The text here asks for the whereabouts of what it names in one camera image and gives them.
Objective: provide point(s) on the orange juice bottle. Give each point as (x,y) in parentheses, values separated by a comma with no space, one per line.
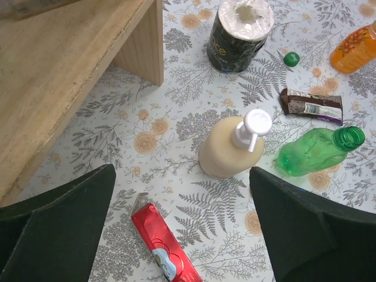
(355,51)

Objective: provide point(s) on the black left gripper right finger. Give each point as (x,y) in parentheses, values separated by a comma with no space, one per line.
(311,238)

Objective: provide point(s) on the green plastic bottle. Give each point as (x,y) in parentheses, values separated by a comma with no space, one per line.
(318,149)

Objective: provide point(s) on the brown chocolate bar wrapper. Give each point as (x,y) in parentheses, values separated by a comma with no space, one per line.
(326,108)

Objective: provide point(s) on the cream pump soap bottle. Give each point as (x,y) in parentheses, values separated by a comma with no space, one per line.
(235,144)

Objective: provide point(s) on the floral table mat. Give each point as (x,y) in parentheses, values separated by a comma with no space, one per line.
(175,146)

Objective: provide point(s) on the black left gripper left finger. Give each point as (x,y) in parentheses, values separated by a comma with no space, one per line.
(54,236)

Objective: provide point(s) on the wooden shelf unit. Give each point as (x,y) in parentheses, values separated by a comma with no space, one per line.
(49,64)

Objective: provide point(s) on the green bottle cap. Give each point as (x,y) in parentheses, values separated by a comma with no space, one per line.
(292,59)

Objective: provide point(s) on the red toothpaste box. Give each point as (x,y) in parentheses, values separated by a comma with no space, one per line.
(160,241)

